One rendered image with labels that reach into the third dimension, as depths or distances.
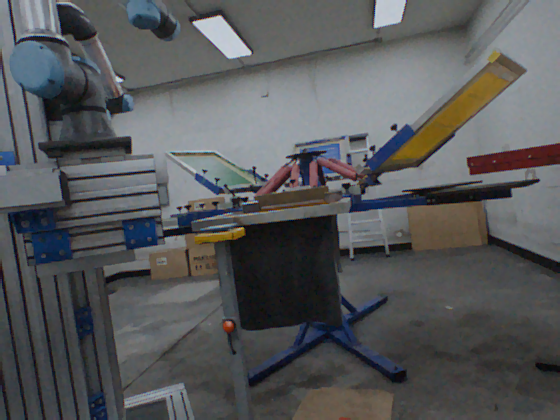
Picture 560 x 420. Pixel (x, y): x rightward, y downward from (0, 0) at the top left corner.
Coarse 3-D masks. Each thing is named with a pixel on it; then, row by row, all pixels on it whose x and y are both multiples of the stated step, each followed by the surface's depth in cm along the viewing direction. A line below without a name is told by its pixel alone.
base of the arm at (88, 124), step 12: (72, 108) 111; (84, 108) 111; (96, 108) 113; (72, 120) 110; (84, 120) 111; (96, 120) 112; (108, 120) 117; (60, 132) 113; (72, 132) 110; (84, 132) 110; (96, 132) 111; (108, 132) 114
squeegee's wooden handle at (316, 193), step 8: (280, 192) 205; (288, 192) 204; (296, 192) 203; (304, 192) 202; (312, 192) 201; (320, 192) 201; (256, 200) 207; (264, 200) 207; (272, 200) 206; (280, 200) 205; (288, 200) 204; (296, 200) 203; (304, 200) 203; (312, 200) 202
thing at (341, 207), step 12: (324, 204) 142; (336, 204) 141; (348, 204) 157; (216, 216) 176; (228, 216) 184; (240, 216) 148; (252, 216) 147; (264, 216) 147; (276, 216) 146; (288, 216) 145; (300, 216) 144; (312, 216) 143; (192, 228) 152
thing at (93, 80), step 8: (72, 56) 110; (80, 64) 111; (88, 64) 112; (96, 64) 116; (88, 72) 111; (96, 72) 115; (88, 80) 110; (96, 80) 114; (88, 88) 110; (96, 88) 114; (80, 96) 109; (88, 96) 111; (96, 96) 114; (64, 104) 111; (72, 104) 111; (80, 104) 111; (88, 104) 112; (96, 104) 113; (104, 104) 117
